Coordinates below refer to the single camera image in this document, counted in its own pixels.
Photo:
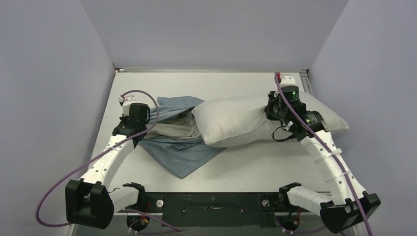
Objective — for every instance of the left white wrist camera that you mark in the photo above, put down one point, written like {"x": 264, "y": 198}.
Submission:
{"x": 125, "y": 102}

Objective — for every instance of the cream white pillow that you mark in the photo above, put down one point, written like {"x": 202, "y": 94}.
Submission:
{"x": 235, "y": 121}

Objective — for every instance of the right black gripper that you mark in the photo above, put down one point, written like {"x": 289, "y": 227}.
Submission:
{"x": 273, "y": 98}

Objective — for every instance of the patchwork and blue pillowcase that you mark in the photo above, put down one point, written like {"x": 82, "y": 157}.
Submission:
{"x": 175, "y": 142}

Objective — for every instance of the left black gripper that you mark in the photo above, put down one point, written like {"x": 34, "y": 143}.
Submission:
{"x": 123, "y": 119}

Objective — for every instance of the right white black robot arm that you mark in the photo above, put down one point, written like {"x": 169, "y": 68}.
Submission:
{"x": 348, "y": 203}

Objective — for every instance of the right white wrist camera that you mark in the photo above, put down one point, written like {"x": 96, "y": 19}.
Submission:
{"x": 287, "y": 80}

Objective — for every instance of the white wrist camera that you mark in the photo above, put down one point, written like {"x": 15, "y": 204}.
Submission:
{"x": 287, "y": 80}
{"x": 125, "y": 102}

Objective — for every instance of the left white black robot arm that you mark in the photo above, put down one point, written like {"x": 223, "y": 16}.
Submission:
{"x": 89, "y": 200}

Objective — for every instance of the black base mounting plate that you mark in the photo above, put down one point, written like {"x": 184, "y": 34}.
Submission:
{"x": 218, "y": 209}

